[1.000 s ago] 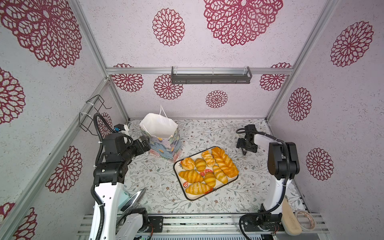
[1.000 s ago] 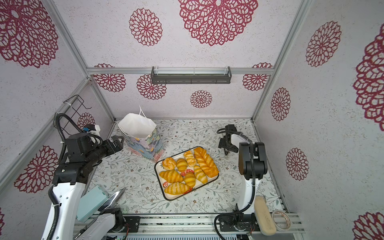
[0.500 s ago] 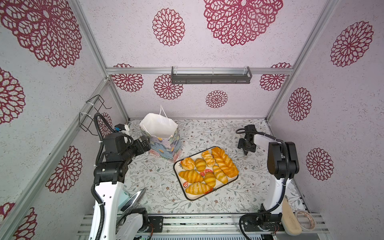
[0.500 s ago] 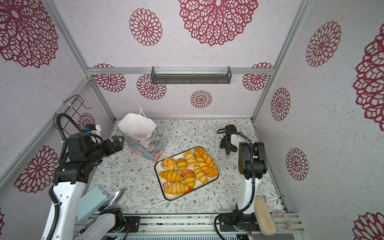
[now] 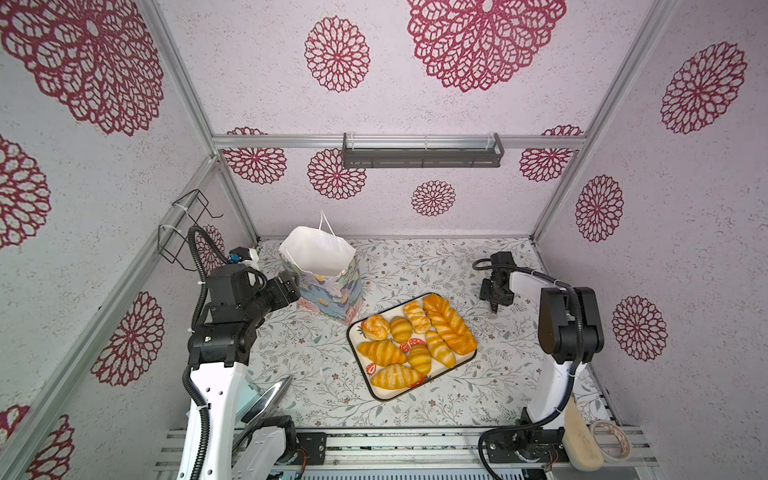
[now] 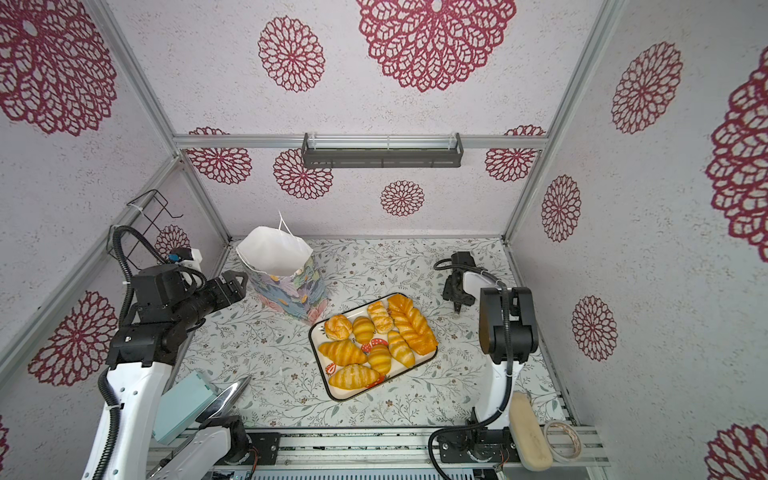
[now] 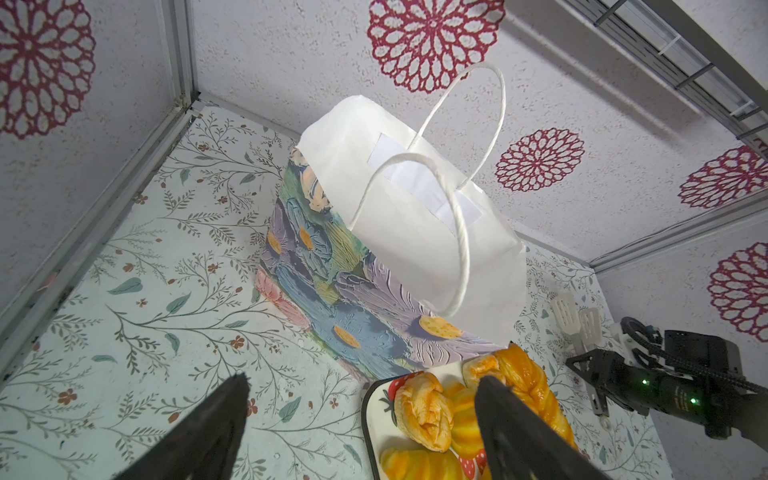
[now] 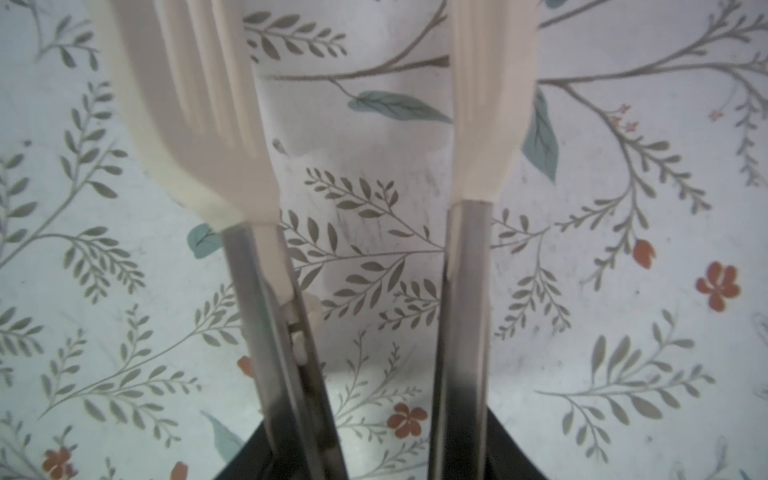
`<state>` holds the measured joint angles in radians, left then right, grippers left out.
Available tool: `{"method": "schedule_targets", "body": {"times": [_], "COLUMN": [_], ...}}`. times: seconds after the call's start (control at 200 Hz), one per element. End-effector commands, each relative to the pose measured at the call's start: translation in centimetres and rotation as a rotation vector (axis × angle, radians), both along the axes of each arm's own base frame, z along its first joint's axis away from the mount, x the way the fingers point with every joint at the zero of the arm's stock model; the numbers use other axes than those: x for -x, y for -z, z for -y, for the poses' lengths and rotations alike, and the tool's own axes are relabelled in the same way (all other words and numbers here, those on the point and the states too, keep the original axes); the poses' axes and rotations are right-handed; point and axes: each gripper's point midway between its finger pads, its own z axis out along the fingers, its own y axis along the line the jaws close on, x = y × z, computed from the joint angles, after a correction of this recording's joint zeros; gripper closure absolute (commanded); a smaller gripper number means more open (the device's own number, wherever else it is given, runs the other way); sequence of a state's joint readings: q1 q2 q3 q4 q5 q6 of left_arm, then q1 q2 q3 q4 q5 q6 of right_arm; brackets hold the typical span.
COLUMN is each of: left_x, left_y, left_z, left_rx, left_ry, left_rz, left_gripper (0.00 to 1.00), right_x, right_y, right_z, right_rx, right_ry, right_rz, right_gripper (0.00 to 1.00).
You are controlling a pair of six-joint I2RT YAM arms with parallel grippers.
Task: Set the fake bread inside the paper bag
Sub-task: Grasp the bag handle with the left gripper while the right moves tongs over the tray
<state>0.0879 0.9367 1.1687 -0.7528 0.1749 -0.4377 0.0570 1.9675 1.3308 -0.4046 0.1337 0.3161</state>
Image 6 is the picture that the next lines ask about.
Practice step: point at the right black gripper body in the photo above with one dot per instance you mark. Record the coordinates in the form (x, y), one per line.
(454, 295)

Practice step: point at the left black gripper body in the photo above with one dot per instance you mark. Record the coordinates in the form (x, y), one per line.
(214, 297)

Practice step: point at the long twisted bread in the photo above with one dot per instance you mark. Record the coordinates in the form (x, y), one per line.
(411, 324)

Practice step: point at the floral paper bag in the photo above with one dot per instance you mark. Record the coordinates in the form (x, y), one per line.
(282, 269)

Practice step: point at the small twisted bread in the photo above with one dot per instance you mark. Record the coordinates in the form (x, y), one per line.
(380, 317)

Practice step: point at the striped long roll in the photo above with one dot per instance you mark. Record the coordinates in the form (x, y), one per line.
(400, 350)

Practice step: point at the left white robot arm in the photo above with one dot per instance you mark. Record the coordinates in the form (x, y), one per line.
(171, 299)

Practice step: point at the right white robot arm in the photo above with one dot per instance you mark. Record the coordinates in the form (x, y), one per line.
(508, 336)

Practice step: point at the small oval bread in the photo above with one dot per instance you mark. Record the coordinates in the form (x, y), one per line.
(363, 330)

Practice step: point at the striped oval bread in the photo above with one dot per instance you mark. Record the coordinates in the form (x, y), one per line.
(380, 359)

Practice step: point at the round bun bread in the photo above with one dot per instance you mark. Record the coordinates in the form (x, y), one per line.
(338, 328)

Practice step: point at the strawberry pattern tray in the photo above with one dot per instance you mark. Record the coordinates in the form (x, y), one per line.
(371, 344)

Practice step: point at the upper croissant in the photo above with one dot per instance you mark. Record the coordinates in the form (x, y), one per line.
(342, 353)

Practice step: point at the croissant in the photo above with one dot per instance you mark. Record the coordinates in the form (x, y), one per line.
(354, 376)
(342, 353)

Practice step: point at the teal sponge block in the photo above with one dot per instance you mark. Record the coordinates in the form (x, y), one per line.
(180, 406)

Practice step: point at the lower croissant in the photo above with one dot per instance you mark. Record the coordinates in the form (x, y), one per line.
(354, 376)

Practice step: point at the tape roll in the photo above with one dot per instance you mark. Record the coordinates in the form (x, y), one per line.
(563, 441)

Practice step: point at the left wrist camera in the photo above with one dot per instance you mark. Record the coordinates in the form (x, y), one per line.
(191, 259)

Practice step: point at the black wire rack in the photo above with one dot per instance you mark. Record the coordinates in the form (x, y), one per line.
(145, 213)

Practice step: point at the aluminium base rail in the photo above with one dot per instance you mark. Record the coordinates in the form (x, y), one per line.
(390, 448)

